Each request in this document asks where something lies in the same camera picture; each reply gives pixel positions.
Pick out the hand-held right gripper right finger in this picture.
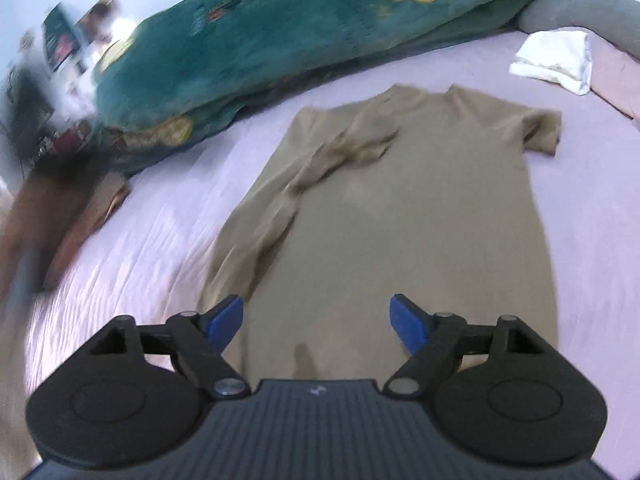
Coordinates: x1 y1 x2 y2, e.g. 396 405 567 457
384 294 551 401

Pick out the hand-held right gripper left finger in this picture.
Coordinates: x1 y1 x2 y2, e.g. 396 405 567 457
90 295 251 401

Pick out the tan t-shirt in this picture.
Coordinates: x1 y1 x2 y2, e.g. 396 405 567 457
197 84 562 381

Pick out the brown folded garment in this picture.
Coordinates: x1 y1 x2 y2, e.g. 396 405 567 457
45 172 131 291

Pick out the pink bed sheet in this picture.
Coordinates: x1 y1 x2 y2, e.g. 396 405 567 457
0 25 640 480

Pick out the green plush blanket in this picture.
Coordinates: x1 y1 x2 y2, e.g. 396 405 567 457
92 0 556 178

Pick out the white folded cloth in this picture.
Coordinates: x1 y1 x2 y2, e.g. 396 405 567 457
510 30 593 96

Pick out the pink pillow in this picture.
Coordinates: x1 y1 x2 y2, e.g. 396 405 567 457
590 35 640 121

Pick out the grey pillow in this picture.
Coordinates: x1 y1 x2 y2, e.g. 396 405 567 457
517 0 640 56

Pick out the dark wall poster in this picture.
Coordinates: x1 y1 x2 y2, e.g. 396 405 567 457
42 4 77 72

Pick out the light wall poster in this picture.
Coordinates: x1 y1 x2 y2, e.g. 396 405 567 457
77 0 123 45

